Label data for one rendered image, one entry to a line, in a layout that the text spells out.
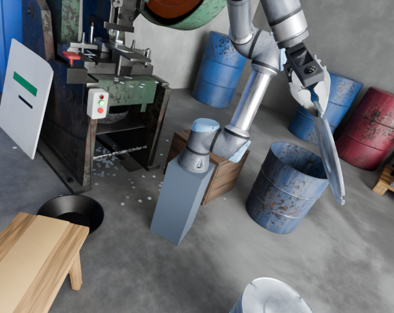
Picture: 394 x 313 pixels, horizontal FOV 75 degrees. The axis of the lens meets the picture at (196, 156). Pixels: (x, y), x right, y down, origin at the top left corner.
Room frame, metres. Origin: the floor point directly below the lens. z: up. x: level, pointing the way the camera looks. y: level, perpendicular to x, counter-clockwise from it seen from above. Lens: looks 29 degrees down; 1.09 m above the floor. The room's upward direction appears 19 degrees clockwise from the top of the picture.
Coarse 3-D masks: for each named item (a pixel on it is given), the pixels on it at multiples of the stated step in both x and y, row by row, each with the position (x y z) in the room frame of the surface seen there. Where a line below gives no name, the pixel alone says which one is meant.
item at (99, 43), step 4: (96, 40) 1.46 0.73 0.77; (100, 40) 1.45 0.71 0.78; (104, 40) 1.49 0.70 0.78; (108, 40) 1.53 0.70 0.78; (112, 40) 1.56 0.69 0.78; (96, 44) 1.46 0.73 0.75; (100, 44) 1.43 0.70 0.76; (104, 44) 1.43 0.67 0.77; (116, 44) 1.50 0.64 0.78; (120, 44) 1.54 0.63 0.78; (100, 48) 1.43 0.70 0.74; (104, 48) 1.43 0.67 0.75; (108, 48) 1.45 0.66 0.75
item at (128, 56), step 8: (112, 48) 1.38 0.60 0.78; (120, 48) 1.40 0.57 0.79; (128, 48) 1.47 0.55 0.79; (112, 56) 1.41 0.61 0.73; (120, 56) 1.38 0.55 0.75; (128, 56) 1.32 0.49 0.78; (136, 56) 1.38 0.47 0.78; (144, 56) 1.44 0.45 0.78; (120, 64) 1.38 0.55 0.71; (128, 64) 1.42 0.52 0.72; (120, 72) 1.38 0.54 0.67; (128, 72) 1.43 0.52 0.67
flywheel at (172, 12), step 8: (152, 0) 1.85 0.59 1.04; (160, 0) 1.86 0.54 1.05; (168, 0) 1.82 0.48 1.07; (176, 0) 1.78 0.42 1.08; (184, 0) 1.74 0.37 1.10; (192, 0) 1.66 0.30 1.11; (200, 0) 1.63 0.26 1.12; (152, 8) 1.84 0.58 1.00; (160, 8) 1.80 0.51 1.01; (168, 8) 1.76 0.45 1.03; (176, 8) 1.72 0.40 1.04; (184, 8) 1.69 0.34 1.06; (192, 8) 1.65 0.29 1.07; (160, 16) 1.79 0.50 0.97; (168, 16) 1.75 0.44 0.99; (176, 16) 1.71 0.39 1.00; (184, 16) 1.71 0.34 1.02
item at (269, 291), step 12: (252, 288) 0.64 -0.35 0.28; (264, 288) 0.66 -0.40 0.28; (276, 288) 0.68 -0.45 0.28; (288, 288) 0.70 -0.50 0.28; (252, 300) 0.60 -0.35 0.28; (264, 300) 0.61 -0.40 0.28; (276, 300) 0.62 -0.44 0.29; (288, 300) 0.65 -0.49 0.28; (252, 312) 0.55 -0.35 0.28; (264, 312) 0.56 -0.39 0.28; (276, 312) 0.58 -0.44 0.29; (288, 312) 0.59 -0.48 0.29; (300, 312) 0.61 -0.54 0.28; (312, 312) 0.63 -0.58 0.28
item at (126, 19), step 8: (104, 0) 1.43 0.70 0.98; (120, 0) 1.43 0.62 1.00; (128, 0) 1.48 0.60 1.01; (136, 0) 1.52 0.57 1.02; (104, 8) 1.43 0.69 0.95; (112, 8) 1.41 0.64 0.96; (120, 8) 1.42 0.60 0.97; (128, 8) 1.49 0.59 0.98; (96, 16) 1.47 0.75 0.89; (104, 16) 1.43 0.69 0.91; (112, 16) 1.42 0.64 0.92; (120, 16) 1.41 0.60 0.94; (128, 16) 1.46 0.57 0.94; (120, 24) 1.43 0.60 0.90; (128, 24) 1.47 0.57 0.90
